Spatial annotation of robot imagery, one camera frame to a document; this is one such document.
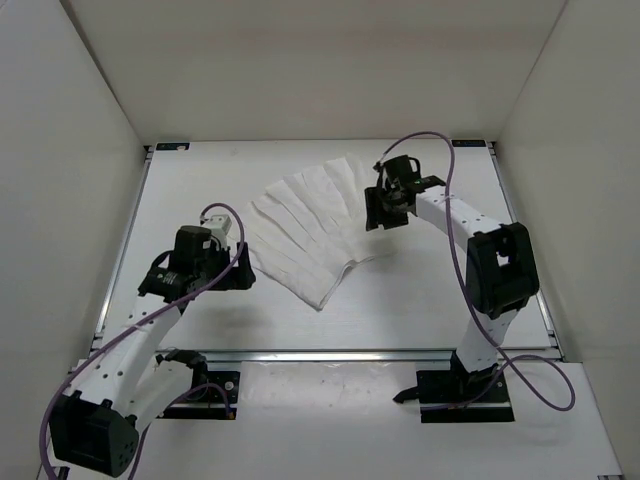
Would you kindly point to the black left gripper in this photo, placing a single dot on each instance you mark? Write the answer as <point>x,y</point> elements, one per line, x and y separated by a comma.
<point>241,275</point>

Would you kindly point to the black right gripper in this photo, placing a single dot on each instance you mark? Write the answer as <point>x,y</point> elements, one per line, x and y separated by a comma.
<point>374,215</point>

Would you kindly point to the white pleated skirt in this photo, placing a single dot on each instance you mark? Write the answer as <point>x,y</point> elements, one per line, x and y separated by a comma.
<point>308,229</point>

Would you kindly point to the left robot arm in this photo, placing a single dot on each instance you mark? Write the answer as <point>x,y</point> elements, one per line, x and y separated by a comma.
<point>100,415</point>

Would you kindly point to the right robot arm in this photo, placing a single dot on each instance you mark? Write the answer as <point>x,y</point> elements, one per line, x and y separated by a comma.
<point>500,275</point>

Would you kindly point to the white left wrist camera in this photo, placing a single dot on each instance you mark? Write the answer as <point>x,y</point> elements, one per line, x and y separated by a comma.
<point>219,226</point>

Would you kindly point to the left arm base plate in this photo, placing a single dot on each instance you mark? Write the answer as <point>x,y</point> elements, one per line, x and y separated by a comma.
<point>213,394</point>

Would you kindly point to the aluminium table front rail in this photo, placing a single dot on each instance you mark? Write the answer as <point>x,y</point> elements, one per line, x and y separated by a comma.
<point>326,356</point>

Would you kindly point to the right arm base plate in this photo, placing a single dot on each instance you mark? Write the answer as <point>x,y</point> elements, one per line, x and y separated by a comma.
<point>442,400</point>

